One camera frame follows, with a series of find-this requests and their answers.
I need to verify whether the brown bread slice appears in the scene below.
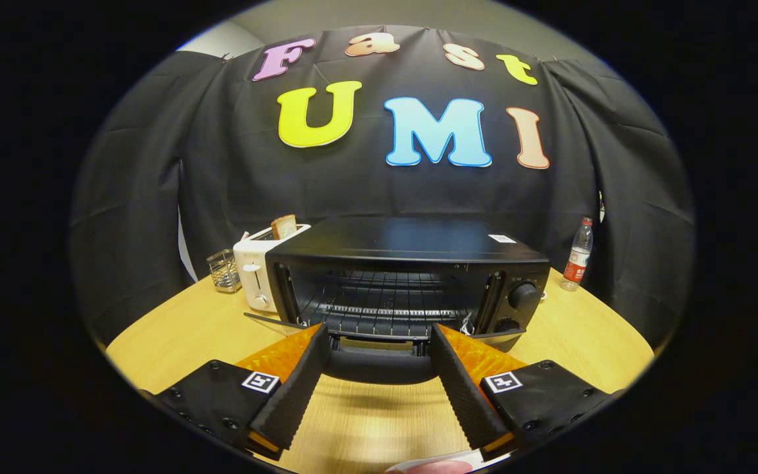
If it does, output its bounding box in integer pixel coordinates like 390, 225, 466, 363
270, 214, 298, 240

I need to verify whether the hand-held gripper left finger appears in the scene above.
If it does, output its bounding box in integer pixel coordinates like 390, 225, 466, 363
139, 323, 332, 461

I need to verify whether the black toaster oven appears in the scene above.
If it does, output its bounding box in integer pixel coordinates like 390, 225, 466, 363
244, 216, 551, 386

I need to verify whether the wire mesh holder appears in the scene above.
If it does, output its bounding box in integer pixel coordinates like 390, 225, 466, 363
206, 249, 243, 294

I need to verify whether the plastic bottle red label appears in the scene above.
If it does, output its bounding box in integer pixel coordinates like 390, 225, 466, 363
560, 217, 595, 292

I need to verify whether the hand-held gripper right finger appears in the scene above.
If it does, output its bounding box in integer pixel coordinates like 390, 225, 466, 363
428, 323, 623, 461

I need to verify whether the white bread toaster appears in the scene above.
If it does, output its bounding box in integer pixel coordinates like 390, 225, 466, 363
233, 224, 312, 313

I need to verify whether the white square plate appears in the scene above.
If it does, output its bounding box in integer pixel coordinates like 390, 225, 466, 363
384, 450, 508, 474

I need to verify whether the black backdrop cloth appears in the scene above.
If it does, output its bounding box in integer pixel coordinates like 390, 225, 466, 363
68, 25, 695, 350

